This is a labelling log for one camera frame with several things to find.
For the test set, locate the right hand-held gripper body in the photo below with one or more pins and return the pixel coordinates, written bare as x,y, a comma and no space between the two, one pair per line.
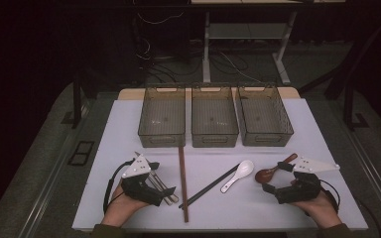
302,191

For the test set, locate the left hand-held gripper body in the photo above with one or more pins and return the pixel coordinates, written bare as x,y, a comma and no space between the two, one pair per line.
139,188

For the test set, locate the brown wooden spoon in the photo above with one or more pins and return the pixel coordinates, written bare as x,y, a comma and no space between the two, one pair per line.
264,176

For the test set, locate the brown wooden chopstick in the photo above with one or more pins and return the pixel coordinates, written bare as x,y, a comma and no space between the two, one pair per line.
181,172

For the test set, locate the white ceramic spoon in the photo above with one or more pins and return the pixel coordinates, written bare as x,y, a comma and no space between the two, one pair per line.
246,167

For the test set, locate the black chopstick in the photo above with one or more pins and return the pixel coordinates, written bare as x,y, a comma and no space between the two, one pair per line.
208,185

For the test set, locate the transparent grey plastic bin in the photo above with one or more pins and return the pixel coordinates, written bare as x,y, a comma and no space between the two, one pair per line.
264,115
162,115
214,115

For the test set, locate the person's left hand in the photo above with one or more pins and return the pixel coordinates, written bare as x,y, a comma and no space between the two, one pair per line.
120,208

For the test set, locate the person's right hand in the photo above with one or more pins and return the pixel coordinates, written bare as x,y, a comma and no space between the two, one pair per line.
324,211

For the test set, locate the black floor socket plate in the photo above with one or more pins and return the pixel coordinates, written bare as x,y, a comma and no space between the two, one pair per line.
81,153

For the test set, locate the black metal stand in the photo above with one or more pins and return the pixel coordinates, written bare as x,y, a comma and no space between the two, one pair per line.
349,109

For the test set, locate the white metal desk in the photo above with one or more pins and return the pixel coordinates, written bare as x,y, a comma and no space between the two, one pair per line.
244,31

